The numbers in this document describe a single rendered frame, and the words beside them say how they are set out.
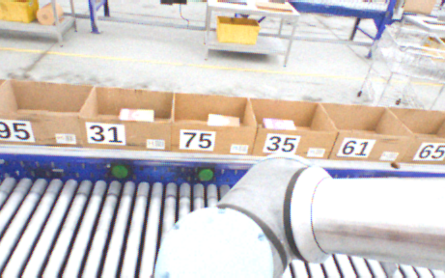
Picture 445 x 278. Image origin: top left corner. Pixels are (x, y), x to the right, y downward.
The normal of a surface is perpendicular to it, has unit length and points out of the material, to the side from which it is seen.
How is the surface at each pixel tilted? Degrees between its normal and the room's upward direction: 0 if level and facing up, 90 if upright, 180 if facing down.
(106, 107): 89
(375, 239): 85
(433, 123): 90
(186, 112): 89
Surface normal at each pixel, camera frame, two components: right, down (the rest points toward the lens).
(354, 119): 0.07, 0.58
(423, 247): -0.65, 0.31
